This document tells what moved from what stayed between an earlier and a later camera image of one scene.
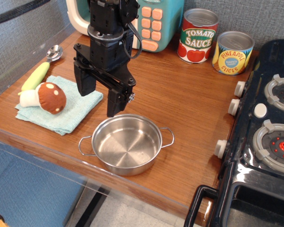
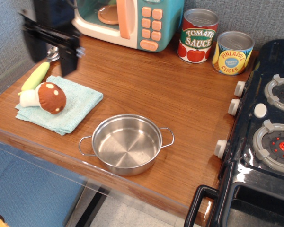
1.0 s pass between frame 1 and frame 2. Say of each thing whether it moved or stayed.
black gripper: moved
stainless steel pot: stayed
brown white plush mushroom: stayed
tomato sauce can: stayed
